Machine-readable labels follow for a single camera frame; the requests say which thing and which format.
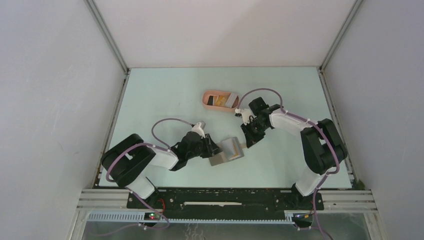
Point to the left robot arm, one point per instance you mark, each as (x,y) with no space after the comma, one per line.
(125,162)

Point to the pink oval tray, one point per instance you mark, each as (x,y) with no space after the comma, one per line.
(207,93)

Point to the yellow VIP card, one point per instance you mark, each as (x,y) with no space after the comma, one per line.
(220,101)

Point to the black card in tray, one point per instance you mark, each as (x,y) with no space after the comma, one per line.
(210,100)

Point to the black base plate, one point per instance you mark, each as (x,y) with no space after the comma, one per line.
(261,203)

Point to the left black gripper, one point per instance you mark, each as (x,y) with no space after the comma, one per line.
(211,148)

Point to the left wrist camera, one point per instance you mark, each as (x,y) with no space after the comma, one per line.
(199,128)

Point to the beige leather card holder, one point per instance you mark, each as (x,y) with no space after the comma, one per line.
(226,146)

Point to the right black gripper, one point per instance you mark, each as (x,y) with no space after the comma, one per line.
(251,139)

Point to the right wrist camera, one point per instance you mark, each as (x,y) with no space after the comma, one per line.
(246,115)

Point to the aluminium frame rail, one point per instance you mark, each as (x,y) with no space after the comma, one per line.
(334,201)

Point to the white cable duct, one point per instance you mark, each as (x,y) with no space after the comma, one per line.
(141,217)

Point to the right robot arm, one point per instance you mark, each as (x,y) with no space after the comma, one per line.
(322,146)

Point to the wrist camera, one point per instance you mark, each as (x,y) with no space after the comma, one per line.
(199,128)
(246,115)

